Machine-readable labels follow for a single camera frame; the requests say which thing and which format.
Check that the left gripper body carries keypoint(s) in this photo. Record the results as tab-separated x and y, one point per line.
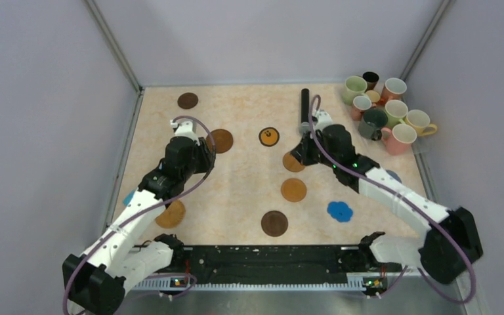
201	159

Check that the brown ringed wooden coaster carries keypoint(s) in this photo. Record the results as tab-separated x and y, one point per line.
222	139

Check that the dark green mug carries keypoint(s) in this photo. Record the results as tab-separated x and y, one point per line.
371	124

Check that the black microphone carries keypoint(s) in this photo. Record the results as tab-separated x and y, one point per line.
304	111

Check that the small pink cup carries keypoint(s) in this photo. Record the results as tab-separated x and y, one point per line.
360	104

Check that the light wooden coaster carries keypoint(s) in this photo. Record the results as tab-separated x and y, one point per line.
291	164
293	190

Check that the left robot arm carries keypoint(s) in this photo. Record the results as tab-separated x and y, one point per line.
98	280

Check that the grey blue coaster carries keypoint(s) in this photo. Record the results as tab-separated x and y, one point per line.
394	175

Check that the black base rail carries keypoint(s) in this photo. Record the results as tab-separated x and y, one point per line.
276	264

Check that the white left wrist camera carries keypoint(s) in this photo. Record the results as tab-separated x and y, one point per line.
184	128

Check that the light green mug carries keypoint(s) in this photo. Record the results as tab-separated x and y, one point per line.
354	86

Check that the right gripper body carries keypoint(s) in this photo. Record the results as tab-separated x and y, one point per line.
312	153

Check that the turquoise cylinder tube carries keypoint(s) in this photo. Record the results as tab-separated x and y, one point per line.
127	199

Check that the small yellow cup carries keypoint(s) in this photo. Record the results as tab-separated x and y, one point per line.
374	96

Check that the blue flower coaster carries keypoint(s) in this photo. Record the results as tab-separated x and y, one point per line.
339	211

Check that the orange face coaster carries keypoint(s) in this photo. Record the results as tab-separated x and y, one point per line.
269	136

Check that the yellow mug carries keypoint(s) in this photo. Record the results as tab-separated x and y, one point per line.
421	122

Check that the black cup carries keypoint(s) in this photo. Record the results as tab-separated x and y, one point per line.
371	79

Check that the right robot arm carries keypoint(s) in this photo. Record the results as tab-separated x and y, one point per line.
447	242

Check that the dark brown wooden coaster bottom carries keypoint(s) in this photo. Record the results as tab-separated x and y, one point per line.
274	223

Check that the pale green cup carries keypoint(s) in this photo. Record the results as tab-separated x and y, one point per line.
396	110

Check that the woven rattan coaster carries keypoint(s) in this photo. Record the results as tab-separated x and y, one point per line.
172	216

